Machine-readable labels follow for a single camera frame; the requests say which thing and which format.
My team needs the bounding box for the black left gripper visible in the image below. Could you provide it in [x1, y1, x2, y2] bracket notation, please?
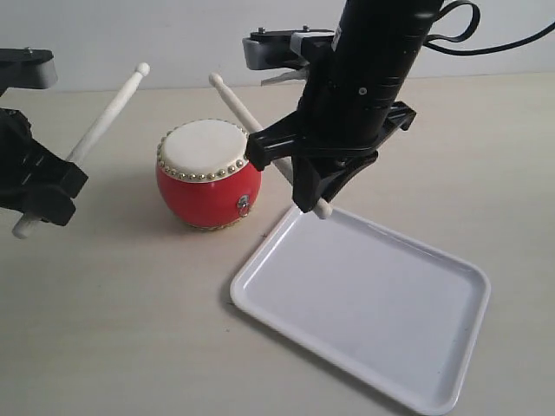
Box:
[1, 108, 88, 226]

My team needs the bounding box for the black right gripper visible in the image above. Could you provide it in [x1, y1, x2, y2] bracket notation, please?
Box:
[245, 42, 416, 212]

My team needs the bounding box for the white drumstick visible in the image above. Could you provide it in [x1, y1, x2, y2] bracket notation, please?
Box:
[12, 62, 150, 239]
[208, 73, 333, 219]

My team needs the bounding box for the small red drum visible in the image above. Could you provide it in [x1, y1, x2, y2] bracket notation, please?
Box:
[156, 119, 262, 230]

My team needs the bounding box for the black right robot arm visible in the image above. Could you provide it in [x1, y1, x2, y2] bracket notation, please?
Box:
[243, 1, 442, 212]

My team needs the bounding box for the white plastic tray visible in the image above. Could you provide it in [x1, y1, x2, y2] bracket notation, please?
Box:
[230, 208, 491, 415]

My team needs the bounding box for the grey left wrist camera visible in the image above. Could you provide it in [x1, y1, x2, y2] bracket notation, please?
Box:
[1, 47, 58, 94]

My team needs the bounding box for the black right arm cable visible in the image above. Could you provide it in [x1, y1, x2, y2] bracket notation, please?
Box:
[422, 0, 555, 56]

